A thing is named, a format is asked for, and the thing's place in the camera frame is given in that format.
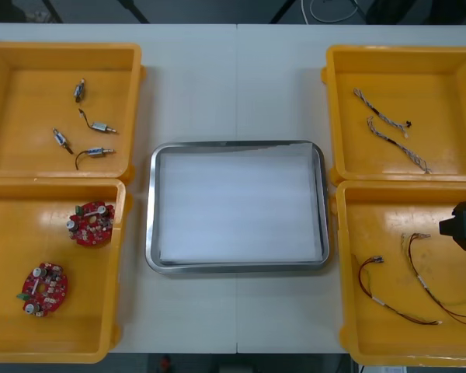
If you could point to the round red circuit board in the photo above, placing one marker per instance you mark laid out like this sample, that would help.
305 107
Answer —
46 289
91 225

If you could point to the solenoid with blue label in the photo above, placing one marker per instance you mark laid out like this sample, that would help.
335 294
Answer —
78 91
60 138
96 152

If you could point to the yellow-orange plastic bin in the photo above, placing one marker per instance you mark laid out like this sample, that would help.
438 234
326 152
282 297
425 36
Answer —
23 116
62 330
442 116
392 342

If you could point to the solenoid with white label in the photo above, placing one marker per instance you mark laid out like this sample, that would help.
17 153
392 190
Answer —
99 126

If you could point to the steel tray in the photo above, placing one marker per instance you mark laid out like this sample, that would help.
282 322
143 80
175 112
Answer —
152 217

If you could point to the white liner sheet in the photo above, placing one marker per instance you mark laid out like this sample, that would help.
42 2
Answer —
237 202

